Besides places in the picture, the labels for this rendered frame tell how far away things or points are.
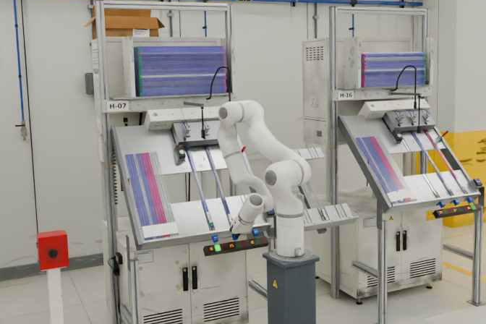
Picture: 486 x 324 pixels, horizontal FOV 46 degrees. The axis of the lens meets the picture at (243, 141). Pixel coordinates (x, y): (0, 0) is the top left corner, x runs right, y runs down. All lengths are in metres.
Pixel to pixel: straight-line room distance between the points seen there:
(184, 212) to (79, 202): 1.90
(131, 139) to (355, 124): 1.45
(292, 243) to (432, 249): 1.77
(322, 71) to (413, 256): 1.36
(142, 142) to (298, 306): 1.20
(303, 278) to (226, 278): 0.87
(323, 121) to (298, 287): 1.60
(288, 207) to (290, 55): 2.89
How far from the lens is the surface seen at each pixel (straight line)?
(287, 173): 2.41
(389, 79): 3.89
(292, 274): 2.52
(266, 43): 5.10
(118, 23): 3.48
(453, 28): 5.69
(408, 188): 3.57
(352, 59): 3.78
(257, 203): 2.63
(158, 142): 3.13
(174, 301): 3.28
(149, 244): 2.80
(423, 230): 4.04
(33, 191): 4.65
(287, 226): 2.50
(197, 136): 3.14
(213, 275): 3.31
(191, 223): 2.90
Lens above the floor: 1.51
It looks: 7 degrees down
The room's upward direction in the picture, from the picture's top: 1 degrees counter-clockwise
